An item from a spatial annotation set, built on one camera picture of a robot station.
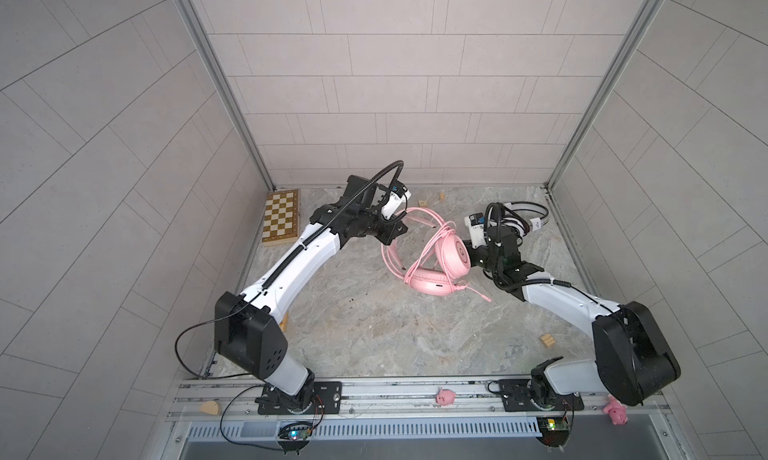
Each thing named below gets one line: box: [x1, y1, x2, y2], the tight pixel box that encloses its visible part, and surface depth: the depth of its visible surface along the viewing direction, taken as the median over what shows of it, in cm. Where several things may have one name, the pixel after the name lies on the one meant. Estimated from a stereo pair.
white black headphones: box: [502, 201, 550, 237], surface depth 98 cm
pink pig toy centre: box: [435, 386, 457, 406], surface depth 72 cm
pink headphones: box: [381, 207, 471, 297], surface depth 63 cm
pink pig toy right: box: [602, 393, 628, 426], surface depth 69 cm
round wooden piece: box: [200, 400, 219, 415], surface depth 70 cm
